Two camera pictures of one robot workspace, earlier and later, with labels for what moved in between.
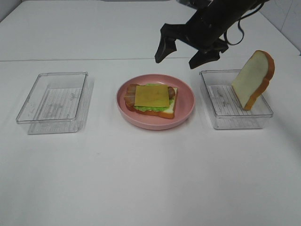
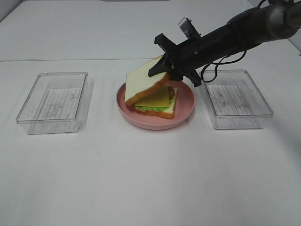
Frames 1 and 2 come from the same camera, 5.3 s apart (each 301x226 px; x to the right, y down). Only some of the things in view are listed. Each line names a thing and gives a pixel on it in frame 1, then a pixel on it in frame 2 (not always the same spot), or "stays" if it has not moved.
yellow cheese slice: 152,96 stays
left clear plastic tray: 59,102 stays
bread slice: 253,79 -> 138,84
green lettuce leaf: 145,108 stays
